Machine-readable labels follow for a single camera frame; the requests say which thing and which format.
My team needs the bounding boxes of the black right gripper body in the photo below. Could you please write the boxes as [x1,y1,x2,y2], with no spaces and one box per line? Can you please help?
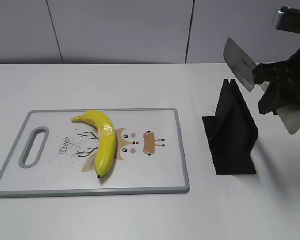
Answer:
[278,49,300,108]

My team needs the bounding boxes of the black knife right gripper finger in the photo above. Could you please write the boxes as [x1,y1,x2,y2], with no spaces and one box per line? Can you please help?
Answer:
[252,61,287,85]
[258,82,293,115]

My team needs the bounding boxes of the white handled kitchen knife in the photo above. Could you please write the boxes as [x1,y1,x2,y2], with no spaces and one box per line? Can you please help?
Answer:
[223,37,300,135]

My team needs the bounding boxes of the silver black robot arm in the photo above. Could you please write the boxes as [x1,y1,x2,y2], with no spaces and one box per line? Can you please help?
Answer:
[252,6,300,115]

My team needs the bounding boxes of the yellow plastic banana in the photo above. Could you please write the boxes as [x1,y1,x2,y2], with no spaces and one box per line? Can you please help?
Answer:
[71,110,117,179]

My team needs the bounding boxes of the black knife stand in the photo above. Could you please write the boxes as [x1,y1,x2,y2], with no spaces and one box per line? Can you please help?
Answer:
[202,79,259,175]

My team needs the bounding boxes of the white deer cutting board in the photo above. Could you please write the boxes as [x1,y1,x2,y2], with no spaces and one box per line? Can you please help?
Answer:
[0,108,190,198]

